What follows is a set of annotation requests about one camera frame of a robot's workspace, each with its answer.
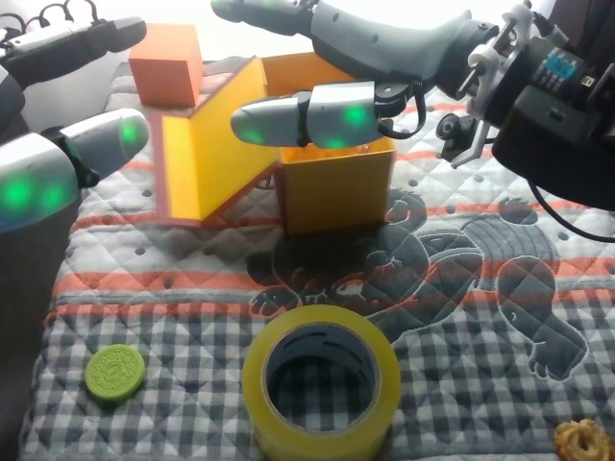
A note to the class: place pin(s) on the yellow box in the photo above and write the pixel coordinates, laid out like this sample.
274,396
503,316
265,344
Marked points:
331,192

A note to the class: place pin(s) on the yellow tape roll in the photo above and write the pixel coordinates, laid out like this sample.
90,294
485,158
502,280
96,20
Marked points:
269,422

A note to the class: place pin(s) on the grey quilt with printed bear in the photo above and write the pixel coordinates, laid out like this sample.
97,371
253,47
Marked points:
192,298

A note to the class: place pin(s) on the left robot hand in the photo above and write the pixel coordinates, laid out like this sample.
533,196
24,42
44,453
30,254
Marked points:
38,168

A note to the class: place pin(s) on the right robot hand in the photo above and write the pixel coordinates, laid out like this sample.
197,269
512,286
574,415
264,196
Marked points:
384,48

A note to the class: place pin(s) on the orange cube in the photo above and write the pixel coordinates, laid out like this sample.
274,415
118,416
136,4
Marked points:
165,77

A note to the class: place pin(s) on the green toy cookie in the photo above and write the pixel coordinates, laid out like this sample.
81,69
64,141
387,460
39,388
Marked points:
114,374

